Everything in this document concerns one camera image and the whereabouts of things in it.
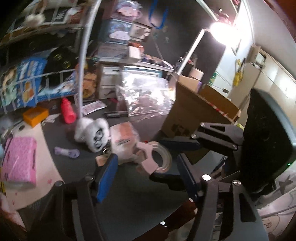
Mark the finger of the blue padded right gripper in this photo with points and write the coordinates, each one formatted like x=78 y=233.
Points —
x=173 y=181
x=180 y=143

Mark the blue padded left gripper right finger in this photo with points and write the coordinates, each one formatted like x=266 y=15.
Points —
x=190 y=176

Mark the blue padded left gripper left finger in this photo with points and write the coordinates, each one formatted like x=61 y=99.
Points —
x=105 y=177

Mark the tape dispenser with clear tape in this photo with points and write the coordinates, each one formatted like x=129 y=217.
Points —
x=152 y=157

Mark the brown cardboard box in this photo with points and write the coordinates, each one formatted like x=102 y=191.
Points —
x=192 y=107

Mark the peach packaged item in plastic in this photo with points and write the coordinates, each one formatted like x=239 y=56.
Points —
x=124 y=137

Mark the clear zip bag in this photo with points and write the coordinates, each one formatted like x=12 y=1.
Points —
x=141 y=94

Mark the lined paper sheet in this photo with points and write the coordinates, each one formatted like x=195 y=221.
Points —
x=46 y=171

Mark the pink printed sachet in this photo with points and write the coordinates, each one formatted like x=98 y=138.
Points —
x=92 y=107

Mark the red plastic bottle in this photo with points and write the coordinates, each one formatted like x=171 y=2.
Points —
x=67 y=111

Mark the beige wardrobe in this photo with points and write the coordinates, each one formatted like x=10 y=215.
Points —
x=263 y=72

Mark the white plastic hook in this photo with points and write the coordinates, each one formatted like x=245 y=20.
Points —
x=50 y=119

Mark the pink leopard print box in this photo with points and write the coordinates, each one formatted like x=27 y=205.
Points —
x=19 y=163

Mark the orange plastic box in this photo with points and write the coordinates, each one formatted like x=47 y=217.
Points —
x=34 y=116

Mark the white mini drawer unit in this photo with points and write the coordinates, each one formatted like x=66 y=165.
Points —
x=108 y=78

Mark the blue food brochure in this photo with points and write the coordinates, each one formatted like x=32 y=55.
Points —
x=29 y=76

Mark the black plush toy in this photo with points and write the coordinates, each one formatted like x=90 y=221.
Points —
x=58 y=60

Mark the bright desk lamp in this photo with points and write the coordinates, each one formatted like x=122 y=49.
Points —
x=221 y=32

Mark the blue cinnamoroll display box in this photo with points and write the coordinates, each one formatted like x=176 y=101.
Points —
x=115 y=31

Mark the anime illustration book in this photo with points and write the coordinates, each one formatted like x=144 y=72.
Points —
x=9 y=80

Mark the pink cinnamoroll display box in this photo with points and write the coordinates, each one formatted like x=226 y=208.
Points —
x=125 y=10

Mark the white plush keychain with glasses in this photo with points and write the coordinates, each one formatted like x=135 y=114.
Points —
x=94 y=133

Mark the white wire shelf rack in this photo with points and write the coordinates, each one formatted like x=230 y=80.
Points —
x=41 y=49

